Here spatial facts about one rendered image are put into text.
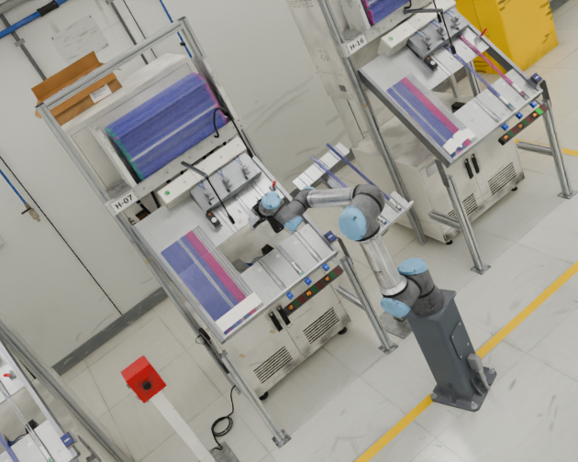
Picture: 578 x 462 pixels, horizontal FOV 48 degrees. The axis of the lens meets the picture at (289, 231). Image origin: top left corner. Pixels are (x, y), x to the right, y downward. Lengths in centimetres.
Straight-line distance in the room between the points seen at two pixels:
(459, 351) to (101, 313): 280
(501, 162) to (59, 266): 298
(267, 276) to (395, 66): 137
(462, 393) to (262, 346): 105
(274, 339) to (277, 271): 55
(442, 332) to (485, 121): 125
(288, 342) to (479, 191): 147
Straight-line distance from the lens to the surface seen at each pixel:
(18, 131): 445
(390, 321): 367
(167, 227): 313
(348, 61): 353
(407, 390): 330
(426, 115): 348
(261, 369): 351
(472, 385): 311
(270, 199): 266
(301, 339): 356
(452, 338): 289
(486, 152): 400
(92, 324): 491
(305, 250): 307
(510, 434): 301
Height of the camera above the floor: 239
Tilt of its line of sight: 29 degrees down
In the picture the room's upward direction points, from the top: 28 degrees counter-clockwise
